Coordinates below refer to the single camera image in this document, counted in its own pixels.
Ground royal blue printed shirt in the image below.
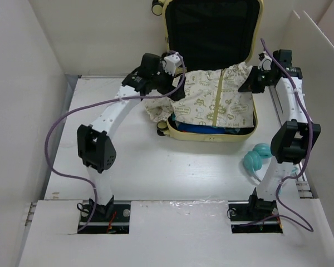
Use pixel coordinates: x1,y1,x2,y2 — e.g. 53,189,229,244
177,122,226,135

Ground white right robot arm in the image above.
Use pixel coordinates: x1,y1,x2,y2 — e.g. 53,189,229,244
230,50,321,224

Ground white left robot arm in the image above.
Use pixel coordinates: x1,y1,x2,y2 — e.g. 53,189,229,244
77,51,185,221

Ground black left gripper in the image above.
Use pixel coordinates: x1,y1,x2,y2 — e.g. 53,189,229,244
150,63,185,101

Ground yellow suitcase with black lining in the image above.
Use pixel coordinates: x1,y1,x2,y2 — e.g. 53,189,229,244
151,1,263,142

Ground turquoise shirt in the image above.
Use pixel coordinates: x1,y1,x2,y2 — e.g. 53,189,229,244
225,128,242,135

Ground teal and white headphones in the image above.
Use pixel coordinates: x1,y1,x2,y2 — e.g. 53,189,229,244
243,143,298,199

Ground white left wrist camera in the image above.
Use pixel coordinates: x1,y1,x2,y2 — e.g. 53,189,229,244
162,53,181,76

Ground cream printed zip jacket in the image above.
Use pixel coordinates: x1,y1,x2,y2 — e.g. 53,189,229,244
143,62,254,128

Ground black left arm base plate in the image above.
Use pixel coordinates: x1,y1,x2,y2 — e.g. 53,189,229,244
77,201,131,235

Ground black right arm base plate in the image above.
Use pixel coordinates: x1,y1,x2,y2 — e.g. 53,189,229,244
227,201,283,234

